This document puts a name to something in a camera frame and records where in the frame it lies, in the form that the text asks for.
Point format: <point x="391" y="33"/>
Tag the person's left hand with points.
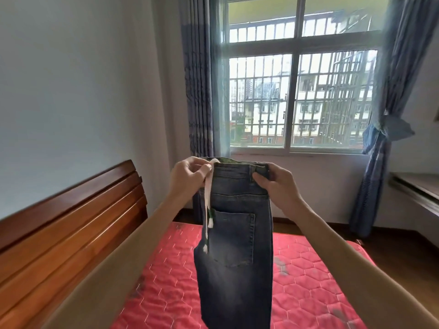
<point x="187" y="179"/>

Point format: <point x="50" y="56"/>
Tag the person's right hand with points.
<point x="281" y="190"/>

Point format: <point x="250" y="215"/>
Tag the person's left thumb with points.
<point x="202" y="171"/>

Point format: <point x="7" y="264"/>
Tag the person's right thumb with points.
<point x="262" y="179"/>

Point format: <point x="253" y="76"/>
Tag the dark blue denim jeans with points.
<point x="235" y="250"/>

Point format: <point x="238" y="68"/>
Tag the person's right forearm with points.
<point x="356" y="267"/>

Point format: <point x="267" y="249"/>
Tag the person's left forearm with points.
<point x="113" y="267"/>

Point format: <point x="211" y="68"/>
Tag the metal window security bars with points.
<point x="301" y="99"/>

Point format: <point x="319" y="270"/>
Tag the red quilted mattress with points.
<point x="240" y="280"/>

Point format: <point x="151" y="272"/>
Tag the white framed sliding window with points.
<point x="298" y="71"/>

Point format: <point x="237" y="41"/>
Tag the blue grey tied curtain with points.
<point x="387" y="109"/>

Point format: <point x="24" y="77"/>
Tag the brown wooden headboard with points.
<point x="65" y="243"/>

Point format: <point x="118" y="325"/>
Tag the brown wooden desk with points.
<point x="416" y="191"/>

